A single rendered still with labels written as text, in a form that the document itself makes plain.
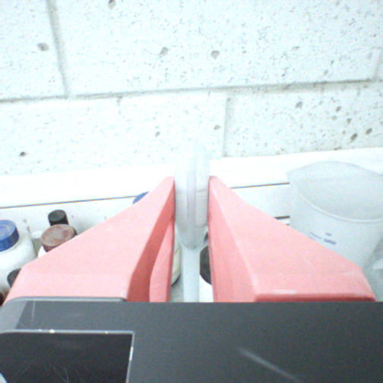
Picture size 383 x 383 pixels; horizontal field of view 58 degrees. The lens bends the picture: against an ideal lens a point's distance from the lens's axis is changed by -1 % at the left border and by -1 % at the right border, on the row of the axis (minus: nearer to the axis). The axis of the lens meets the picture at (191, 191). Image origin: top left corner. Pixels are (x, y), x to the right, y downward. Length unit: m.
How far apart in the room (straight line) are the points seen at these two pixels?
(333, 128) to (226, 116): 0.18
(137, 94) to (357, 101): 0.33
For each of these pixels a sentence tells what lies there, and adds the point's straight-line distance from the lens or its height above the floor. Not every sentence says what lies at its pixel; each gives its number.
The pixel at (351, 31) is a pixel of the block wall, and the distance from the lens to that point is 0.56.
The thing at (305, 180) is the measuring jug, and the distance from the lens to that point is 0.52.
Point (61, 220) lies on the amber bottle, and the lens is 0.50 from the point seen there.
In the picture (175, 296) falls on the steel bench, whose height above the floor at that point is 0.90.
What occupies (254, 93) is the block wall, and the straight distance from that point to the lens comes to 0.53.
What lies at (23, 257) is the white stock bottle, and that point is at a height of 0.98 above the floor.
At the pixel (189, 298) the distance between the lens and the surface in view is 0.16.
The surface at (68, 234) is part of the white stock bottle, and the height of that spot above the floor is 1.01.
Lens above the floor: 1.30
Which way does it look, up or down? 36 degrees down
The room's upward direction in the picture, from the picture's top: straight up
